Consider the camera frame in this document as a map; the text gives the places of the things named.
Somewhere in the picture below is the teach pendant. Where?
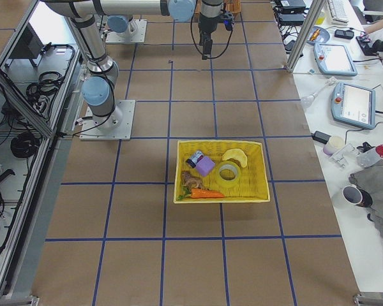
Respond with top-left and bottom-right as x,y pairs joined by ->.
313,43 -> 357,77
331,82 -> 376,129

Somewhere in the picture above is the yellow plastic basket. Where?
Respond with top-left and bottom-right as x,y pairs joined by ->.
174,140 -> 270,204

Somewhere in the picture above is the red capped clear bottle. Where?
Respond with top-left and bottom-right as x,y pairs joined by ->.
357,144 -> 383,168

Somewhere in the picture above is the brown toy lion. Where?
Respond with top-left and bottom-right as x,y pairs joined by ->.
181,171 -> 205,189

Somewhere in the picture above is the purple foam block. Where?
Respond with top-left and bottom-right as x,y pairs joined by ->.
195,156 -> 215,177

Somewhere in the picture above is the white mug dark inside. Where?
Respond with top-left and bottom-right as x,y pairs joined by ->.
342,185 -> 373,208

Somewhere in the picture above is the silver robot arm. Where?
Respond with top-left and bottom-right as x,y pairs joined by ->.
107,1 -> 234,60
45,1 -> 197,136

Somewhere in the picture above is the black power brick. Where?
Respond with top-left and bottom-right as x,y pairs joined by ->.
276,13 -> 305,26

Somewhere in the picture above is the yellow banana toy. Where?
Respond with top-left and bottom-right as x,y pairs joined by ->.
222,148 -> 248,168

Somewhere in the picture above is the lavender candle jar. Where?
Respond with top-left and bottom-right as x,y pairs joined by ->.
322,136 -> 345,156

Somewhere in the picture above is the far teach pendant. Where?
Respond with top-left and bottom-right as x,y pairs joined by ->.
313,43 -> 357,77

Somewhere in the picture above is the near teach pendant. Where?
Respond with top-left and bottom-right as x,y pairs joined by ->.
331,82 -> 376,129

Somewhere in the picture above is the blue plate with object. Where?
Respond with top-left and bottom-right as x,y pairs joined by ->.
306,26 -> 330,45

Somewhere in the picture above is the orange toy carrot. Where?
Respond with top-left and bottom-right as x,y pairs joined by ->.
177,188 -> 225,200

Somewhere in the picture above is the aluminium frame post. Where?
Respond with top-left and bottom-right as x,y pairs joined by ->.
286,0 -> 325,73

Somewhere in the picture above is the brown wicker basket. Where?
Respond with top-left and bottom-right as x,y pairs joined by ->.
223,0 -> 241,15

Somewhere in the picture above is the light bulb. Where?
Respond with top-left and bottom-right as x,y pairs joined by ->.
300,76 -> 337,109

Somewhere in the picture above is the yellow tape roll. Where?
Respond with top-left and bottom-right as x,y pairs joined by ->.
214,161 -> 241,188

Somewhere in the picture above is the clear plastic packaging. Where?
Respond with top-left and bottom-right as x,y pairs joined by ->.
329,143 -> 360,168

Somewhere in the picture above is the black power adapter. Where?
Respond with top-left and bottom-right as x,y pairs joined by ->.
312,131 -> 331,145

